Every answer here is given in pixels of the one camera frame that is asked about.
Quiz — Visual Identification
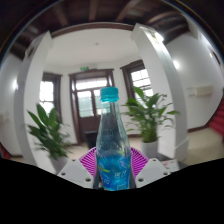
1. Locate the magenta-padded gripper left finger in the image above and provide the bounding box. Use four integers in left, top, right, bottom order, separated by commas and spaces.
56, 146, 102, 190

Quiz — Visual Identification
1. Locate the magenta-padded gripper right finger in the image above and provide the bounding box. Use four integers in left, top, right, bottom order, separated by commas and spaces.
128, 146, 172, 188

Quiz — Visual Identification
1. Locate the clear blue-capped drink bottle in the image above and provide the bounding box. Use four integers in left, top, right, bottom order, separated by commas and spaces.
95, 86, 133, 192

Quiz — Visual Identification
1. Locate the green potted plant, white pot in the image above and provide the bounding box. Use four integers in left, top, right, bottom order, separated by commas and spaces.
26, 102, 73, 174
121, 85, 181, 160

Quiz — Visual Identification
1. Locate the brown wooden double door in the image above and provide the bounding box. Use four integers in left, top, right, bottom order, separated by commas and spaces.
68, 68, 116, 145

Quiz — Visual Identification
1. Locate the dark-framed window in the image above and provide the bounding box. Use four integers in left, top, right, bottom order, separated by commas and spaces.
120, 59, 155, 102
38, 72, 63, 124

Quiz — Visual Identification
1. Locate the white wall air conditioner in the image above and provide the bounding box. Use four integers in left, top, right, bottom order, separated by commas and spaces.
186, 84, 214, 98

